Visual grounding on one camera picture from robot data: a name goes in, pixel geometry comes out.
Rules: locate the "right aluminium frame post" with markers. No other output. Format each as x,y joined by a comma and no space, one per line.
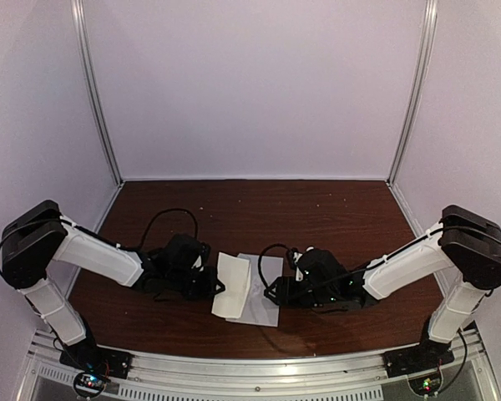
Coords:
425,51

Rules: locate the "aluminium frame post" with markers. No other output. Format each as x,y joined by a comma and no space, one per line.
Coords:
79,22
425,51

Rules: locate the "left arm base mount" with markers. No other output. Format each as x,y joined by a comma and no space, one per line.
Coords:
94,377

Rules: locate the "front aluminium rail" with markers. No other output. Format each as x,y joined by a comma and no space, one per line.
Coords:
350,376

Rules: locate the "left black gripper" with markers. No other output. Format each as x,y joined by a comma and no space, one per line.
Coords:
210,288

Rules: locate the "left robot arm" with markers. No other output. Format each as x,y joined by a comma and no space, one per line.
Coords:
44,235

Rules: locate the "grey envelope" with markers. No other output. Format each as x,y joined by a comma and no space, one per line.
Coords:
258,310

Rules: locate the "white letter sheet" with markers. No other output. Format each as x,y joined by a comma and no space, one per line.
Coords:
235,274

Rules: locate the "left aluminium frame post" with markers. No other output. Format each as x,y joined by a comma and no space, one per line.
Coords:
79,22

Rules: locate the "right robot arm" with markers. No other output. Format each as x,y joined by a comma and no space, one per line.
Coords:
461,240

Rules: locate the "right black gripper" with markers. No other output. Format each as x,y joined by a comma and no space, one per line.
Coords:
285,296

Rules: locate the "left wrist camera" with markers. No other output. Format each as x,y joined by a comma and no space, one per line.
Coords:
202,258

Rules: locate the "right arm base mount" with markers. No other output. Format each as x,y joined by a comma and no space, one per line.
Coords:
423,371

